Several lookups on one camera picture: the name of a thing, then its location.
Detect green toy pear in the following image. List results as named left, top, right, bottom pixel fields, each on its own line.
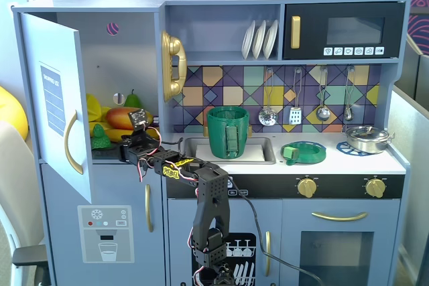
left=123, top=88, right=142, bottom=110

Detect yellow toy star fruit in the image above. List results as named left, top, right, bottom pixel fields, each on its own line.
left=85, top=92, right=112, bottom=123

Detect metal skimmer spoon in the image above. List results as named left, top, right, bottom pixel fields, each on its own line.
left=257, top=67, right=280, bottom=127

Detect black power cable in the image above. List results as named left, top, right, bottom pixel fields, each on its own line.
left=227, top=177, right=324, bottom=286

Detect gold stove knob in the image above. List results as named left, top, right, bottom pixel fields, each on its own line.
left=365, top=177, right=387, bottom=199
left=297, top=176, right=319, bottom=199

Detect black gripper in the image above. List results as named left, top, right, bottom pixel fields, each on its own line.
left=91, top=127, right=162, bottom=166

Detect metal slotted spatula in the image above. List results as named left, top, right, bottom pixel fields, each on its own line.
left=288, top=68, right=304, bottom=125

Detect yellow bean bag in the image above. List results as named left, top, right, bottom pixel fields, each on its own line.
left=0, top=85, right=29, bottom=140

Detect grey toy sink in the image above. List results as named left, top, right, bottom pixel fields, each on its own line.
left=182, top=136, right=278, bottom=165

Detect white toy plate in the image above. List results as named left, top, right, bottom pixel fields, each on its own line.
left=251, top=19, right=268, bottom=60
left=241, top=19, right=257, bottom=60
left=262, top=19, right=280, bottom=60

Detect blue round trivet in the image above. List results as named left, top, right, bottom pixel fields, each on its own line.
left=336, top=141, right=373, bottom=157

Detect steel pot with lid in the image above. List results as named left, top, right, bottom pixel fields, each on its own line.
left=345, top=125, right=395, bottom=155

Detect blue freezer door dispenser print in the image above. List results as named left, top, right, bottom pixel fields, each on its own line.
left=40, top=163, right=164, bottom=286

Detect white office chair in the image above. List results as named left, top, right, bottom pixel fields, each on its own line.
left=0, top=119, right=52, bottom=286

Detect green toy pineapple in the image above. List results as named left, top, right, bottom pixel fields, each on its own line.
left=90, top=123, right=112, bottom=150

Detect blue oven door glass window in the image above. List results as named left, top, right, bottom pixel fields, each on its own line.
left=281, top=198, right=402, bottom=286

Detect red yellow toy mango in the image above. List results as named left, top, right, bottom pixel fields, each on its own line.
left=105, top=106, right=155, bottom=131

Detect green printed cup container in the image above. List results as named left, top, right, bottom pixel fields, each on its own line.
left=205, top=105, right=251, bottom=160

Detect blue dishwasher door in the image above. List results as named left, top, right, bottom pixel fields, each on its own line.
left=167, top=198, right=283, bottom=286

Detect green round lid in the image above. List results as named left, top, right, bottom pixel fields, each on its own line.
left=280, top=140, right=327, bottom=167

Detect grey office partition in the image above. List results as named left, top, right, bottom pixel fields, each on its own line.
left=390, top=33, right=429, bottom=286

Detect metal ladle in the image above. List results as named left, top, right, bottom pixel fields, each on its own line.
left=316, top=66, right=331, bottom=123

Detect gold toy telephone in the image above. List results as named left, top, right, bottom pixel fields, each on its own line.
left=160, top=29, right=188, bottom=103

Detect small wrist camera board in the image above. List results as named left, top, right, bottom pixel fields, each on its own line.
left=129, top=108, right=149, bottom=131

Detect blue cabinet door gold handle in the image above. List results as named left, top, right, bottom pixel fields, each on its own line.
left=19, top=12, right=93, bottom=205

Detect blue toy kitchen unit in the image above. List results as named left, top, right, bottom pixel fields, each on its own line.
left=11, top=0, right=412, bottom=286

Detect black toy microwave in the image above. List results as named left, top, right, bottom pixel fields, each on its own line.
left=283, top=1, right=406, bottom=61

